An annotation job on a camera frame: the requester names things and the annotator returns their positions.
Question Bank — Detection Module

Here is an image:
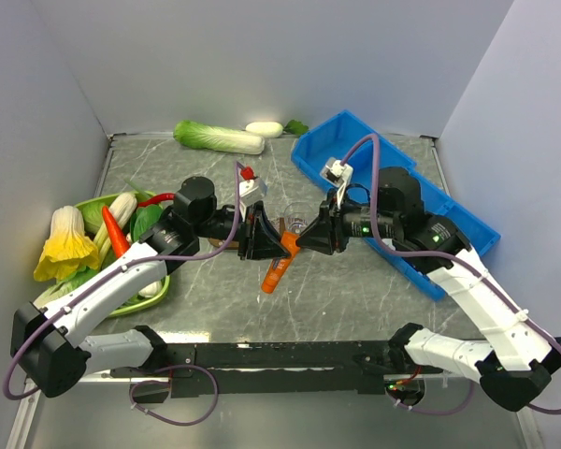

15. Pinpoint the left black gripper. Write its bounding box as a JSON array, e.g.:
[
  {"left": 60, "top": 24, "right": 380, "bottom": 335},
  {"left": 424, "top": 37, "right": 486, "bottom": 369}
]
[{"left": 194, "top": 200, "right": 291, "bottom": 260}]

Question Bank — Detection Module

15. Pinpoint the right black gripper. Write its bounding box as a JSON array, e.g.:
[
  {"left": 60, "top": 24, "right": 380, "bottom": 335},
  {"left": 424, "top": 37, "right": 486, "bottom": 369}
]
[{"left": 295, "top": 187, "right": 400, "bottom": 254}]

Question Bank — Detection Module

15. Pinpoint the orange toothpaste tube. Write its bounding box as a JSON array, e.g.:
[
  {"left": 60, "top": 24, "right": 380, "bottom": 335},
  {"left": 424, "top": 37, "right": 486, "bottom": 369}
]
[{"left": 261, "top": 231, "right": 300, "bottom": 294}]

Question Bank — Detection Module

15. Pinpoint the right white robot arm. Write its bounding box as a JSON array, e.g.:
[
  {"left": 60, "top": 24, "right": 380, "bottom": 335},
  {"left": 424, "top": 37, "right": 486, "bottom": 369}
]
[{"left": 297, "top": 161, "right": 561, "bottom": 412}]

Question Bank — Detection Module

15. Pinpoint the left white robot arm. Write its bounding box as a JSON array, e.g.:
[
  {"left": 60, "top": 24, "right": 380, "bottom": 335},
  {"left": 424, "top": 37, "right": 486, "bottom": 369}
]
[{"left": 10, "top": 174, "right": 288, "bottom": 398}]

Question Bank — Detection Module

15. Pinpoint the brown oval wooden tray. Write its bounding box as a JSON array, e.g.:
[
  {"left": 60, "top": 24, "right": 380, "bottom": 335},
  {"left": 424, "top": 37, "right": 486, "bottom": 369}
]
[{"left": 208, "top": 238, "right": 239, "bottom": 251}]

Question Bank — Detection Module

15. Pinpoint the blue compartment bin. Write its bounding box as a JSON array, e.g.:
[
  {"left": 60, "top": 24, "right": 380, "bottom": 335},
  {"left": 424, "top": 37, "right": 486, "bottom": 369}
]
[{"left": 291, "top": 109, "right": 500, "bottom": 301}]

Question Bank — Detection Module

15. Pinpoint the red chili pepper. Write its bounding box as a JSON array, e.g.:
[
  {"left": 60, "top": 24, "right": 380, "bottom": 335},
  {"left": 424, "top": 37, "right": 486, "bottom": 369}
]
[{"left": 137, "top": 193, "right": 175, "bottom": 208}]

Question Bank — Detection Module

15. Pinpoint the white radish with leaves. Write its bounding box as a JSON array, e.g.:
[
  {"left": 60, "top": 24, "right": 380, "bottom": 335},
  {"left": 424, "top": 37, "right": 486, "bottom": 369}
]
[{"left": 245, "top": 120, "right": 309, "bottom": 138}]

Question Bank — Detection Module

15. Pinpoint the bok choy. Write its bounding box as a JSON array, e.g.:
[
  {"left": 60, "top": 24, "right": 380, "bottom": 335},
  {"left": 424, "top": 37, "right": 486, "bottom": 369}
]
[{"left": 130, "top": 204, "right": 163, "bottom": 242}]

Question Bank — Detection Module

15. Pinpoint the green napa cabbage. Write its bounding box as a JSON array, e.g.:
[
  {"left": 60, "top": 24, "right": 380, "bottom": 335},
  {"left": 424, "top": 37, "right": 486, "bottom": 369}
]
[{"left": 173, "top": 120, "right": 266, "bottom": 155}]

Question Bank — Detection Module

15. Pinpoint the green plastic basket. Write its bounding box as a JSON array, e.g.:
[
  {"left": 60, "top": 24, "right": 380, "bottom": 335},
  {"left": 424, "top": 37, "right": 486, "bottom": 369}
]
[{"left": 72, "top": 189, "right": 172, "bottom": 319}]

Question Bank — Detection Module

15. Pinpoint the orange carrot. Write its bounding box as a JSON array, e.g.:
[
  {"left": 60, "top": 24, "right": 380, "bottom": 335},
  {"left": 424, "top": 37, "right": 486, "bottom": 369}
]
[{"left": 102, "top": 206, "right": 130, "bottom": 258}]

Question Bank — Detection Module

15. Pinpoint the white corn cob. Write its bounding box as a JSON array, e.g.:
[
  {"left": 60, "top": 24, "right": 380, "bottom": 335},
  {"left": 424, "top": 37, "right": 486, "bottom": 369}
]
[{"left": 93, "top": 192, "right": 137, "bottom": 260}]

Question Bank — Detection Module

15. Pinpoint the pale green cabbage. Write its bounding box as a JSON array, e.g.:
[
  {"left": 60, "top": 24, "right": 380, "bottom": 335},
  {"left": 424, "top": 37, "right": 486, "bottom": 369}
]
[{"left": 33, "top": 268, "right": 98, "bottom": 309}]

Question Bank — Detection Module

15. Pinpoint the yellow white cabbage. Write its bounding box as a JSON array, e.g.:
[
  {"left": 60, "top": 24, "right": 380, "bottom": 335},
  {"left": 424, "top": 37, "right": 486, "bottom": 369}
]
[{"left": 33, "top": 206, "right": 99, "bottom": 282}]

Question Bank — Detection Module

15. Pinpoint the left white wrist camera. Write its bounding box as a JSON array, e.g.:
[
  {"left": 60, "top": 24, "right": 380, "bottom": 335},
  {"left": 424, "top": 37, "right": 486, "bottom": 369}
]
[{"left": 239, "top": 166, "right": 267, "bottom": 215}]

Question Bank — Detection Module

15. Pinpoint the black base frame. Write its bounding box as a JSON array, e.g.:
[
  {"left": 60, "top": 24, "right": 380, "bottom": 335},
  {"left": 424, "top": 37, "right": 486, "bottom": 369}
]
[{"left": 110, "top": 340, "right": 416, "bottom": 398}]

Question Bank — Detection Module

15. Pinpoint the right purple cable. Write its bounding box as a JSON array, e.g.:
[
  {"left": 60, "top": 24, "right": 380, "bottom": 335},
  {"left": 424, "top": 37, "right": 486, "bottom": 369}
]
[{"left": 340, "top": 134, "right": 561, "bottom": 417}]

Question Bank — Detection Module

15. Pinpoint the purple cable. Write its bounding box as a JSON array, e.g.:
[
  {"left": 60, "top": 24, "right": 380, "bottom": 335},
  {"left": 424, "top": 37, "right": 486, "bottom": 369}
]
[
  {"left": 340, "top": 134, "right": 561, "bottom": 417},
  {"left": 2, "top": 161, "right": 244, "bottom": 427}
]

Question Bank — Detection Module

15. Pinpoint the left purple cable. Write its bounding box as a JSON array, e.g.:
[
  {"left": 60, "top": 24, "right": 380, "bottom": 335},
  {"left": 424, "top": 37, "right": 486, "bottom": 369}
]
[{"left": 2, "top": 161, "right": 244, "bottom": 427}]

